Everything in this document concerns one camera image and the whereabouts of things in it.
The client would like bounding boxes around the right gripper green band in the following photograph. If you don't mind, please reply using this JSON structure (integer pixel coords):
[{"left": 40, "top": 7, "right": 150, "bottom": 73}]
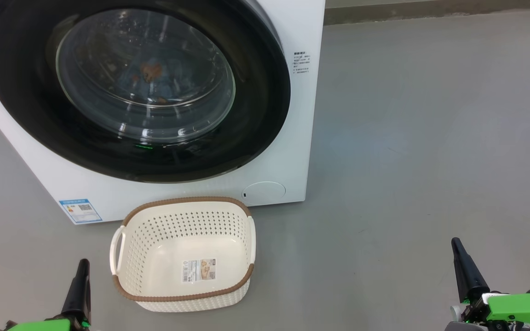
[{"left": 447, "top": 237, "right": 530, "bottom": 331}]

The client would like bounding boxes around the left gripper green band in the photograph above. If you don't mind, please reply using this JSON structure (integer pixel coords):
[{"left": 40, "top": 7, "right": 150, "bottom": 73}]
[{"left": 0, "top": 258, "right": 92, "bottom": 331}]

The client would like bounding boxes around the black round glass washer door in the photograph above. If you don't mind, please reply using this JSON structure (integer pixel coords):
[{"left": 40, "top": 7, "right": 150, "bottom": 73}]
[{"left": 0, "top": 0, "right": 291, "bottom": 183}]

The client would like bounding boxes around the blue garment orange print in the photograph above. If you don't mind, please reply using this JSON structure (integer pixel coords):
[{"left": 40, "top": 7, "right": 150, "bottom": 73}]
[{"left": 129, "top": 57, "right": 178, "bottom": 104}]

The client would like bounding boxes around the white front-load washing machine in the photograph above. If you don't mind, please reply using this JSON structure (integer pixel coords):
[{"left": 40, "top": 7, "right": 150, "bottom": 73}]
[{"left": 0, "top": 0, "right": 326, "bottom": 225}]

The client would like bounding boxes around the blue energy label sticker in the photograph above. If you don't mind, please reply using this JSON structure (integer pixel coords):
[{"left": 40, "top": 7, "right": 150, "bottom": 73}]
[{"left": 59, "top": 199, "right": 103, "bottom": 224}]

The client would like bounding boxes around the basket product label sticker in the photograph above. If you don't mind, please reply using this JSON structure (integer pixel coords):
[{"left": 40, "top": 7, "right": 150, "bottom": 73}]
[{"left": 182, "top": 258, "right": 217, "bottom": 283}]

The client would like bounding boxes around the cream perforated basket brown rim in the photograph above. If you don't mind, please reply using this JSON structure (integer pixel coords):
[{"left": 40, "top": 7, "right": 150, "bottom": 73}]
[{"left": 110, "top": 197, "right": 257, "bottom": 313}]

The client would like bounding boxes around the round drain filter cover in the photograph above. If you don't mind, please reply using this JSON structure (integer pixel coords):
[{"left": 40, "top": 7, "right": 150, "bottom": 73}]
[{"left": 241, "top": 181, "right": 287, "bottom": 206}]

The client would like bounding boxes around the printed warning text label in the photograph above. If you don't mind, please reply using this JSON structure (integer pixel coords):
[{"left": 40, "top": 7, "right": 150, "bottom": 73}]
[{"left": 293, "top": 51, "right": 311, "bottom": 74}]

